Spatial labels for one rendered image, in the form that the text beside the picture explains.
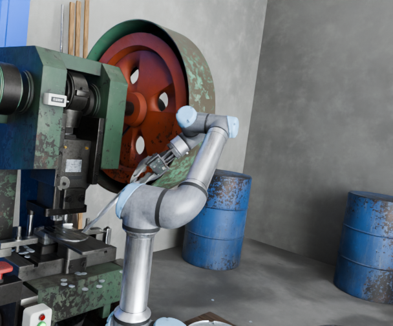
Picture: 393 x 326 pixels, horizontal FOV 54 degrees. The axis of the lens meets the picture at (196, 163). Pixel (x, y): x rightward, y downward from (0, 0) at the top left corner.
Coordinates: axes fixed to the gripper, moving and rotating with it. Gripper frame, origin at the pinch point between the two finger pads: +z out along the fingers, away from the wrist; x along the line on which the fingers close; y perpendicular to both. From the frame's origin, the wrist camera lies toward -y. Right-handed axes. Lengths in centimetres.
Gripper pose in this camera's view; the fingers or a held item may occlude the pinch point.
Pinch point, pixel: (133, 181)
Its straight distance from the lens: 151.8
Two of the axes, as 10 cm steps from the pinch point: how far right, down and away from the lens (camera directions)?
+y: 2.2, 1.2, -9.7
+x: 5.9, 7.7, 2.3
